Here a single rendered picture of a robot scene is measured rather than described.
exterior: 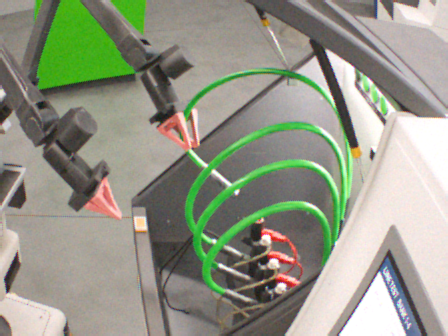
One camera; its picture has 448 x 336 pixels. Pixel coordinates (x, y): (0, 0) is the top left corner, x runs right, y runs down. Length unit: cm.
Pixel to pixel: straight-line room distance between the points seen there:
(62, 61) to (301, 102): 322
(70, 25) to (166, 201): 301
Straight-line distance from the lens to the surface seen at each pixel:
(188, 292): 161
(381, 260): 85
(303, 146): 168
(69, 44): 461
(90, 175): 115
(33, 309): 235
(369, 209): 92
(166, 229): 175
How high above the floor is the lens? 191
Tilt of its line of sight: 31 degrees down
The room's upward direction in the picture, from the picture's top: 3 degrees clockwise
